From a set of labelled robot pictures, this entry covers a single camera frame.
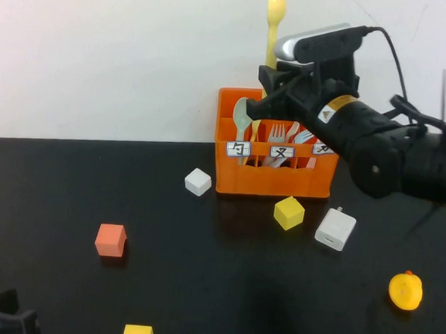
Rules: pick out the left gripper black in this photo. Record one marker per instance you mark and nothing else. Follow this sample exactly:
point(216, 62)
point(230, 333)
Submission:
point(9, 322)

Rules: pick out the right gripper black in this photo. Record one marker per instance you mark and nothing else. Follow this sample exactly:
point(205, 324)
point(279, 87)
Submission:
point(324, 86)

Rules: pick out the yellow plastic fork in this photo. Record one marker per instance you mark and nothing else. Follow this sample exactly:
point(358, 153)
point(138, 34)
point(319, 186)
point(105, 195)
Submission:
point(272, 46)

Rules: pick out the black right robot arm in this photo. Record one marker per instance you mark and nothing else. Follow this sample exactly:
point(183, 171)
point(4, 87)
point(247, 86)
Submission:
point(395, 157)

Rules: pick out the orange plastic cutlery holder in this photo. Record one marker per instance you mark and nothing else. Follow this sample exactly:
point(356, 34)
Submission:
point(274, 181)

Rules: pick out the pale green plastic spoon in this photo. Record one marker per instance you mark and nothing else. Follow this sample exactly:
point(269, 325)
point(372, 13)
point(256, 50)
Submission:
point(239, 117)

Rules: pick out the pale pink plastic fork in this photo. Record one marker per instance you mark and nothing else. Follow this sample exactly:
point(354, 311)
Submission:
point(277, 134)

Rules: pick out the yellow plastic spoon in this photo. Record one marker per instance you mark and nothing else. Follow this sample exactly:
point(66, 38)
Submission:
point(255, 133)

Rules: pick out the white plastic fork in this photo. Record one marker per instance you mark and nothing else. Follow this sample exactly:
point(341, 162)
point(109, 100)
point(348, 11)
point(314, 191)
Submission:
point(292, 131)

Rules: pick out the light blue plastic fork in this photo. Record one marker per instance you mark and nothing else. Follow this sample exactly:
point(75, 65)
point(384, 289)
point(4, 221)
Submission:
point(303, 137)

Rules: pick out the white label fork character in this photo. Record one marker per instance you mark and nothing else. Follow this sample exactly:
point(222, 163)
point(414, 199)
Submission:
point(282, 152)

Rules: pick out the white label spoon character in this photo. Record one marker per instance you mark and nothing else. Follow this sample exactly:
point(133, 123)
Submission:
point(239, 149)

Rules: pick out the white label knife character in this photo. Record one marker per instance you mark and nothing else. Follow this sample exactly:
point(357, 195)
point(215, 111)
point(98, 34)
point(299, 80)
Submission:
point(319, 149)

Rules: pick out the white foam cube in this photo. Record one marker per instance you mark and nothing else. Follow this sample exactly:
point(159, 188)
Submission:
point(198, 182)

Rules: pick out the salmon orange foam cube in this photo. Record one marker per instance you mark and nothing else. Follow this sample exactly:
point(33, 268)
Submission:
point(110, 240)

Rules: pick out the yellow rubber duck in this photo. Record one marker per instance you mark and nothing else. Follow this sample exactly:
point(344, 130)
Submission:
point(404, 290)

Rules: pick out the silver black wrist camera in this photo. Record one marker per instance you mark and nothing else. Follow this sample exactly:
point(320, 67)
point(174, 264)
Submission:
point(319, 43)

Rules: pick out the white usb wall charger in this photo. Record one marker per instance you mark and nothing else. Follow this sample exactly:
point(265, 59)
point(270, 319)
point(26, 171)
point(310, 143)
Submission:
point(335, 229)

